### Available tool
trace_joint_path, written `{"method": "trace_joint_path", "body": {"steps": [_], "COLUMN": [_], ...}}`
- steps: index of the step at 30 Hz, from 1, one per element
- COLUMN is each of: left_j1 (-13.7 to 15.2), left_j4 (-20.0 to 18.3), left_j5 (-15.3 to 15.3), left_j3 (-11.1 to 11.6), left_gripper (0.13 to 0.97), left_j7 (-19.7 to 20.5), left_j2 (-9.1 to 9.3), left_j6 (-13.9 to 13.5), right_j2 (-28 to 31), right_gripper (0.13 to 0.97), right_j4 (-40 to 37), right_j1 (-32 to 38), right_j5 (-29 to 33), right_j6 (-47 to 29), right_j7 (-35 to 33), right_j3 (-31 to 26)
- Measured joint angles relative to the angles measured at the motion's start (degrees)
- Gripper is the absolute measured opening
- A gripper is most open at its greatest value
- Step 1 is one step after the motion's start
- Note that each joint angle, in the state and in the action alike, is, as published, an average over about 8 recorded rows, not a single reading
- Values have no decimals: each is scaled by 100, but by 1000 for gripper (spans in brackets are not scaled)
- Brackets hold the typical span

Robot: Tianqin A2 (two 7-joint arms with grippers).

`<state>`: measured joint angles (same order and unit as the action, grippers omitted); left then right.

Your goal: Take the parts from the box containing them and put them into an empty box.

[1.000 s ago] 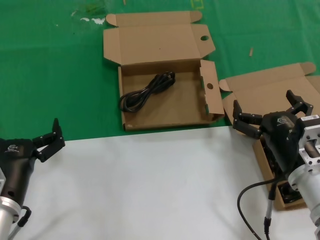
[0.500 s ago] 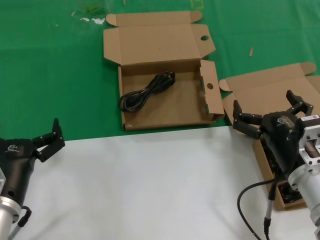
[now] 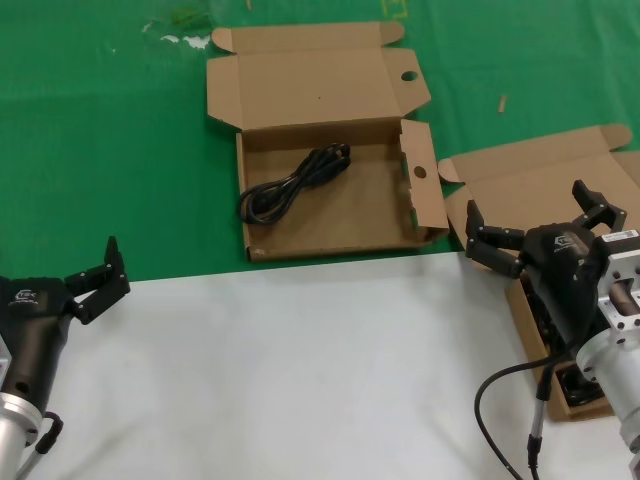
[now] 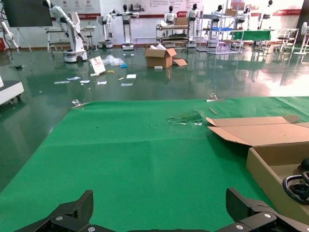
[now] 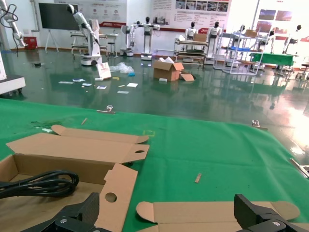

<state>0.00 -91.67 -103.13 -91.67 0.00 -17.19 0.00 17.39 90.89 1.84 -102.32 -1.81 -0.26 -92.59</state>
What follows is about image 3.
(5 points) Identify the arm black signal cable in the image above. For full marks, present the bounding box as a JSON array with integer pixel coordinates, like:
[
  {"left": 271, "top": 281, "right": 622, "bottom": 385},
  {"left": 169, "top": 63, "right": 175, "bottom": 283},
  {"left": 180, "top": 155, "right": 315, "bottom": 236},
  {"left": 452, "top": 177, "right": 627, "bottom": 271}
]
[
  {"left": 474, "top": 349, "right": 581, "bottom": 480},
  {"left": 14, "top": 409, "right": 65, "bottom": 480}
]

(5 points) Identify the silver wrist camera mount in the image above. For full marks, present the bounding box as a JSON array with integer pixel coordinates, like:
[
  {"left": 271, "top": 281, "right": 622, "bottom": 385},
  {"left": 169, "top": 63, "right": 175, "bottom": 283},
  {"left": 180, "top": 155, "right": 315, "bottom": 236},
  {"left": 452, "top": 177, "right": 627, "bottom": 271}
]
[
  {"left": 596, "top": 228, "right": 640, "bottom": 333},
  {"left": 0, "top": 337, "right": 13, "bottom": 394}
]

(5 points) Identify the cardboard box with cables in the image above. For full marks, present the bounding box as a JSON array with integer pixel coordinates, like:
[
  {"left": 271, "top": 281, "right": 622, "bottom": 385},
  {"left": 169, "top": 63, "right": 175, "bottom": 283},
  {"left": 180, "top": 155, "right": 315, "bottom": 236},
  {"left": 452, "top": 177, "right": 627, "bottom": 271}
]
[{"left": 437, "top": 124, "right": 640, "bottom": 423}]

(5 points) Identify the left arm black signal cable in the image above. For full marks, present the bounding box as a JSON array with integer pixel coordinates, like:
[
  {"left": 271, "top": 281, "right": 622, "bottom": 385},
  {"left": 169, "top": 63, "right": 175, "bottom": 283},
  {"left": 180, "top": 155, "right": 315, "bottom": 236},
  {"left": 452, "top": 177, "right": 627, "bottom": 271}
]
[{"left": 14, "top": 409, "right": 65, "bottom": 480}]

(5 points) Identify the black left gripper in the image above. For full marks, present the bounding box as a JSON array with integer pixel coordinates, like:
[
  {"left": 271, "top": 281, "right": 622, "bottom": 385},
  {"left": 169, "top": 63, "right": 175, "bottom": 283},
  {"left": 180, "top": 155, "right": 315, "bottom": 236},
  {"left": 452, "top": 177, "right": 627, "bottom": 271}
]
[{"left": 0, "top": 235, "right": 132, "bottom": 409}]

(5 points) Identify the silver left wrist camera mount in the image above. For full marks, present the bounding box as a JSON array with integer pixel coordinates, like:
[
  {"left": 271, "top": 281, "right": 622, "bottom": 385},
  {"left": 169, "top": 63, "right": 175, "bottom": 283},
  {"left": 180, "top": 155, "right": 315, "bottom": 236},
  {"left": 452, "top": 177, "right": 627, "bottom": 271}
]
[{"left": 0, "top": 337, "right": 13, "bottom": 394}]

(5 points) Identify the black cable bundle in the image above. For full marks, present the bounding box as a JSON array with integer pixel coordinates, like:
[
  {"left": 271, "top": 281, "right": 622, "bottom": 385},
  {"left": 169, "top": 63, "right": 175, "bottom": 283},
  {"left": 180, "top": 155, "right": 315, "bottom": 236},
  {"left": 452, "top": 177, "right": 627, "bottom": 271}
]
[
  {"left": 556, "top": 363, "right": 608, "bottom": 407},
  {"left": 238, "top": 142, "right": 353, "bottom": 225}
]

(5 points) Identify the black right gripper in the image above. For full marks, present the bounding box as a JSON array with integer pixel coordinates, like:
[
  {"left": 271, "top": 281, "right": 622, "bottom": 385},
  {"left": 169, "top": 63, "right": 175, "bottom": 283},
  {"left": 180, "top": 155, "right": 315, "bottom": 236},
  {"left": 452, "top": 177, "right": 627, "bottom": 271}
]
[{"left": 464, "top": 178, "right": 629, "bottom": 347}]

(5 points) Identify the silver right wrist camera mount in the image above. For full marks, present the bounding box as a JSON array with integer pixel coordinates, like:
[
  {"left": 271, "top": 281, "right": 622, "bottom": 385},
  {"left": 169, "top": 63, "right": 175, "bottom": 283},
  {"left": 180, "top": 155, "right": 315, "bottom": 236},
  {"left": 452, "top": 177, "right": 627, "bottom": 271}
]
[{"left": 596, "top": 228, "right": 640, "bottom": 333}]

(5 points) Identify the clear plastic film scrap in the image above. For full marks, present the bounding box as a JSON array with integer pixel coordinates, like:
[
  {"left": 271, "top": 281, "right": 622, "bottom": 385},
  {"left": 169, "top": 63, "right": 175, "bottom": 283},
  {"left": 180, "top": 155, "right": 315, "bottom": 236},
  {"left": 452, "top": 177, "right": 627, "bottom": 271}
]
[{"left": 141, "top": 7, "right": 214, "bottom": 52}]

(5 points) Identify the green table mat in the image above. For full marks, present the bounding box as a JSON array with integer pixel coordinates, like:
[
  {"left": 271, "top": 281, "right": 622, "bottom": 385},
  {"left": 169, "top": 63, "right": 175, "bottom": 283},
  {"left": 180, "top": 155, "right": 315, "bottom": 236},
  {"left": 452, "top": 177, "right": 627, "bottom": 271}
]
[{"left": 0, "top": 0, "right": 640, "bottom": 287}]

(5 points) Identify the cardboard box with round holes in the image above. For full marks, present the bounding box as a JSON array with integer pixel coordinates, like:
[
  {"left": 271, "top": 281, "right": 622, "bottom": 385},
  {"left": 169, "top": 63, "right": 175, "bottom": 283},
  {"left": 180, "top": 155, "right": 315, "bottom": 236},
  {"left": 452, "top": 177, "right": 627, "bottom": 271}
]
[{"left": 205, "top": 21, "right": 450, "bottom": 263}]

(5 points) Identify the right arm black signal cable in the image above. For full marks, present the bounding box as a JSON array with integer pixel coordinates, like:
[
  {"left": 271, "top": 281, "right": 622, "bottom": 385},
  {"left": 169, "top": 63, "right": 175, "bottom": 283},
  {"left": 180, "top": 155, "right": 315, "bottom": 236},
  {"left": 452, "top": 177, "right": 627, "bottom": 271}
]
[{"left": 474, "top": 349, "right": 581, "bottom": 480}]

